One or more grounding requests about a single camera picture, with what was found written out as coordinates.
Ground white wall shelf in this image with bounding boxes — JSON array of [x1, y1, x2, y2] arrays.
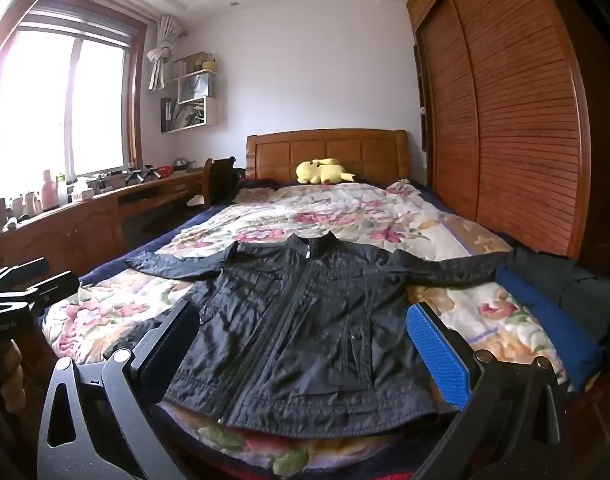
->
[[160, 51, 220, 134]]

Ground pink bottle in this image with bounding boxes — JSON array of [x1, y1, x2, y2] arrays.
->
[[41, 169, 60, 211]]

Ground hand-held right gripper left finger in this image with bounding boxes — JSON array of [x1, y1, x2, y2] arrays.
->
[[36, 301, 202, 480]]

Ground yellow plush toy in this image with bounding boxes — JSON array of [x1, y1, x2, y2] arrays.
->
[[296, 158, 356, 186]]

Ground wooden desk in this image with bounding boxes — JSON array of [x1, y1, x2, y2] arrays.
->
[[0, 167, 206, 281]]

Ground wooden bed headboard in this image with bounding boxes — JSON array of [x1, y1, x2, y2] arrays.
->
[[246, 129, 410, 186]]

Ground black jacket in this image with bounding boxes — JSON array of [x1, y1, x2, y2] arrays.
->
[[125, 232, 516, 436]]

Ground window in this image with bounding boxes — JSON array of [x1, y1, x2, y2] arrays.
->
[[0, 7, 148, 196]]

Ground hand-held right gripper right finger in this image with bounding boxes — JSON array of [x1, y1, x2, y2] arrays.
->
[[406, 301, 569, 480]]

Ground blue cloth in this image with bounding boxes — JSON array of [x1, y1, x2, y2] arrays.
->
[[495, 265, 606, 393]]

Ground white tied curtain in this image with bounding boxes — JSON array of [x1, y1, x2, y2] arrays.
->
[[147, 15, 186, 92]]

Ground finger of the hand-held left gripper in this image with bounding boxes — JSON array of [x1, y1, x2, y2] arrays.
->
[[0, 258, 52, 292], [0, 273, 80, 313]]

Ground wooden chair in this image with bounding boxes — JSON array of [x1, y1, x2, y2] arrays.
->
[[202, 156, 238, 206]]

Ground person's left hand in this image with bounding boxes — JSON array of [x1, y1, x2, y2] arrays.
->
[[0, 342, 26, 423]]

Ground black desk gadget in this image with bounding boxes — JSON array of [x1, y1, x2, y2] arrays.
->
[[125, 164, 164, 184]]

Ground wooden louvered wardrobe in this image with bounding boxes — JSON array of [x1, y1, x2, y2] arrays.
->
[[406, 0, 593, 266]]

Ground dark grey garment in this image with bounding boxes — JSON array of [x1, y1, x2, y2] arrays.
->
[[510, 247, 610, 361]]

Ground floral blanket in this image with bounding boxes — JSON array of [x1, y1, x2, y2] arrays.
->
[[42, 180, 568, 476]]

